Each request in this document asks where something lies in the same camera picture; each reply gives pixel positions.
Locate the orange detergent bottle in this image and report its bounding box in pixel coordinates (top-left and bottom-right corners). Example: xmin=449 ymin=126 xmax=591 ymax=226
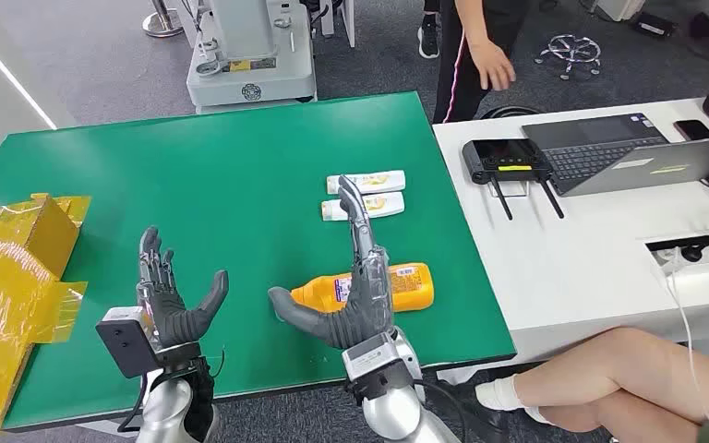
xmin=274 ymin=262 xmax=436 ymax=322

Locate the yellow taped cardboard box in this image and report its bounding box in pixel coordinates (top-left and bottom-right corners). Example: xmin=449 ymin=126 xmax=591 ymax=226
xmin=0 ymin=193 xmax=92 ymax=438

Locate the white cable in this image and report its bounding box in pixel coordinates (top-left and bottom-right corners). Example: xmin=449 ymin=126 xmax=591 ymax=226
xmin=663 ymin=247 xmax=709 ymax=443

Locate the black round floor base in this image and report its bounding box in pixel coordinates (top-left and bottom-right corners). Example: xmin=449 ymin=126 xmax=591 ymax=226
xmin=479 ymin=104 xmax=542 ymax=121

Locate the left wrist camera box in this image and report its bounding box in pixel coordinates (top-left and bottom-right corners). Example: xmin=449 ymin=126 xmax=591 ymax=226
xmin=95 ymin=306 xmax=163 ymax=379

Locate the standing person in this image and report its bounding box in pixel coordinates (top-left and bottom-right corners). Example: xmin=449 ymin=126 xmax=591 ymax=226
xmin=417 ymin=0 xmax=530 ymax=125

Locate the black smartphone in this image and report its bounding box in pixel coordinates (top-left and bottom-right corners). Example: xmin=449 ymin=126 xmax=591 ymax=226
xmin=673 ymin=119 xmax=709 ymax=142

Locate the chrome star chair base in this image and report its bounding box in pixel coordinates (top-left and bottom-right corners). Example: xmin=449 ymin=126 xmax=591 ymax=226
xmin=534 ymin=33 xmax=603 ymax=81

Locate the seated person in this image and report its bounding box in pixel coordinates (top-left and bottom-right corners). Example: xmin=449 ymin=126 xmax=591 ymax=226
xmin=475 ymin=327 xmax=709 ymax=443

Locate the white shampoo bottle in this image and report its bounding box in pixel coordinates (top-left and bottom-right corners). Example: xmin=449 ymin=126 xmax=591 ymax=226
xmin=320 ymin=191 xmax=406 ymax=222
xmin=326 ymin=170 xmax=407 ymax=196

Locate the black controller with antennas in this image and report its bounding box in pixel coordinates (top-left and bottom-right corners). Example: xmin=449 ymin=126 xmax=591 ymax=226
xmin=462 ymin=138 xmax=566 ymax=222

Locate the grey open laptop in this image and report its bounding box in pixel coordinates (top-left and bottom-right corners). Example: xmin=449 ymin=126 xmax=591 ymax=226
xmin=521 ymin=112 xmax=709 ymax=198

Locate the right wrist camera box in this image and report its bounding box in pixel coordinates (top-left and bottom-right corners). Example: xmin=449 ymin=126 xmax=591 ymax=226
xmin=341 ymin=331 xmax=400 ymax=383

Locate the white stand panel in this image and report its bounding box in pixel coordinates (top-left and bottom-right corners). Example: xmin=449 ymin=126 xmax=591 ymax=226
xmin=320 ymin=0 xmax=357 ymax=49

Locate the black floor device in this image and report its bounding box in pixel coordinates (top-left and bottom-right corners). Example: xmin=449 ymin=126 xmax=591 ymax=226
xmin=630 ymin=12 xmax=679 ymax=38

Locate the chrome stanchion base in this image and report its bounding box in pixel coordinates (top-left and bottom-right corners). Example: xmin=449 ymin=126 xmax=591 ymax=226
xmin=141 ymin=0 xmax=185 ymax=39

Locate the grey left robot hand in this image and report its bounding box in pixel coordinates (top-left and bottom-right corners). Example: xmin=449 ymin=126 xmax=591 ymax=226
xmin=136 ymin=226 xmax=231 ymax=362

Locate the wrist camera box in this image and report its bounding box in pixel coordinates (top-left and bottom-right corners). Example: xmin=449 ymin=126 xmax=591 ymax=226
xmin=95 ymin=306 xmax=163 ymax=379
xmin=341 ymin=331 xmax=400 ymax=383

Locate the white robot lift stand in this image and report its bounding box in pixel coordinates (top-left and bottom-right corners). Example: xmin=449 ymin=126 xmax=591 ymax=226
xmin=184 ymin=0 xmax=319 ymax=114

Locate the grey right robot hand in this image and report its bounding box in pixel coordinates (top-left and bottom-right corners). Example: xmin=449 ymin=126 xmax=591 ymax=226
xmin=267 ymin=175 xmax=396 ymax=351

